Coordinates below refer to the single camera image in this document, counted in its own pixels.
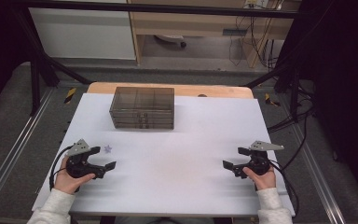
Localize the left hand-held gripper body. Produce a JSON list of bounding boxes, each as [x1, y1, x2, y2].
[[65, 138, 106, 180]]

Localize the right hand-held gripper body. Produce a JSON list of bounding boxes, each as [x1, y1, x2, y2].
[[233, 140, 284, 179]]

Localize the smoked clear drawer box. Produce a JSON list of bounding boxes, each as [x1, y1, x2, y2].
[[109, 86, 175, 131]]

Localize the person's right hand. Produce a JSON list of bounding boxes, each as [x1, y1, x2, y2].
[[242, 166, 277, 191]]

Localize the person's left hand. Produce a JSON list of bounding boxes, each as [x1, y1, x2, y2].
[[53, 155, 96, 195]]

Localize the yellow black tape strip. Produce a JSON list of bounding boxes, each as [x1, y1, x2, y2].
[[63, 87, 77, 105], [264, 92, 281, 107]]

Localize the wooden table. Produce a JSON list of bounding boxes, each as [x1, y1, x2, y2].
[[87, 81, 255, 100]]

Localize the black metal stand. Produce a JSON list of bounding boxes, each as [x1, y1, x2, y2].
[[12, 8, 91, 117], [243, 62, 303, 123]]

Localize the black curtain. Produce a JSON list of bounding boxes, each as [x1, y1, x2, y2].
[[0, 0, 34, 117], [279, 0, 358, 213]]

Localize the white cabinet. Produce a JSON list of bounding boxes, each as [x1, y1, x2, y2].
[[29, 0, 137, 61]]

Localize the office chair base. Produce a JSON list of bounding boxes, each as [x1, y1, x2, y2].
[[154, 35, 187, 49]]

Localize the wooden desk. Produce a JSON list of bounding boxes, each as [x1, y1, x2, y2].
[[127, 0, 302, 68]]

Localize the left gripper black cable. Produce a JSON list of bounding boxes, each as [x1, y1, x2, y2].
[[48, 146, 75, 190]]

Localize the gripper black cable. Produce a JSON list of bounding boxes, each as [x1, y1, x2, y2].
[[268, 160, 300, 216], [48, 146, 75, 190]]

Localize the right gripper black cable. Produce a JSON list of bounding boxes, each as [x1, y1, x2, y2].
[[268, 160, 300, 216]]

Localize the bundle of black floor cables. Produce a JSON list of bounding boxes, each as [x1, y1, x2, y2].
[[267, 90, 317, 133]]

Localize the aluminium floor rail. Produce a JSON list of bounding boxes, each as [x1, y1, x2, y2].
[[292, 124, 347, 224], [0, 88, 56, 213]]

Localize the hanging black desk cables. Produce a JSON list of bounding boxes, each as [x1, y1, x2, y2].
[[228, 15, 278, 68]]

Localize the black metal frame bar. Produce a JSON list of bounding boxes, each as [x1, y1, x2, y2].
[[12, 0, 302, 19]]

